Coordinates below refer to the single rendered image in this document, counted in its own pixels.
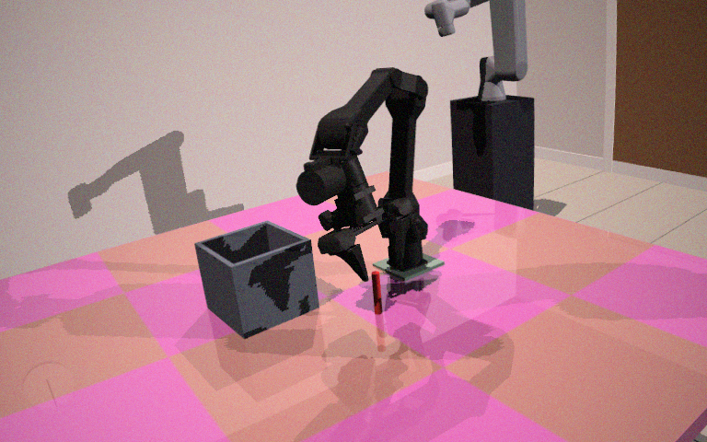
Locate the red peg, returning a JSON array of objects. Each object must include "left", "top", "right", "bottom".
[{"left": 372, "top": 272, "right": 383, "bottom": 314}]

